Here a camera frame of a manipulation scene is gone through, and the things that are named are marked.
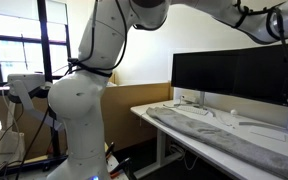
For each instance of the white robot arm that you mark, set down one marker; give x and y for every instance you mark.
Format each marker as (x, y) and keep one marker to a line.
(76, 97)

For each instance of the grey sweatpants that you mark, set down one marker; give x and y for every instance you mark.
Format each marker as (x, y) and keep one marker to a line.
(249, 152)

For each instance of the window with black frame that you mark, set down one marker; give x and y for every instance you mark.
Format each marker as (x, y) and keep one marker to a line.
(34, 37)

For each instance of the wooden partition panel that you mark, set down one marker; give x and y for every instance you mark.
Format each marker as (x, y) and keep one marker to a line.
(121, 125)

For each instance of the silver monitor stand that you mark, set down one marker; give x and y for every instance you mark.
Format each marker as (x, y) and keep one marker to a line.
(198, 102)
(284, 125)

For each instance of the white desk leg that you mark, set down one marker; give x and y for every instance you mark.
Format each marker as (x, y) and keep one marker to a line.
(161, 158)

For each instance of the small white ball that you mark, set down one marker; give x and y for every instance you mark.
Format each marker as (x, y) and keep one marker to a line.
(234, 112)

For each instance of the right black monitor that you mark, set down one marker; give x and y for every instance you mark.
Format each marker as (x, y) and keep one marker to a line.
(262, 75)

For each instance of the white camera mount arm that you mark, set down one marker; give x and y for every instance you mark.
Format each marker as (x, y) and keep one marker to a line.
(23, 88)

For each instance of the white keyboard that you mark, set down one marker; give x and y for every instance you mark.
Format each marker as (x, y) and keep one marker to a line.
(192, 109)

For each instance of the black monitor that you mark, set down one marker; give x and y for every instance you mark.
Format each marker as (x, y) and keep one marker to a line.
(262, 75)
(210, 72)

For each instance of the white tote bag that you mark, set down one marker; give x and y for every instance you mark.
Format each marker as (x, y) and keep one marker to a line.
(12, 145)

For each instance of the left black monitor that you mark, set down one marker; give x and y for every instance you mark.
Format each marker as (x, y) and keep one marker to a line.
(210, 72)

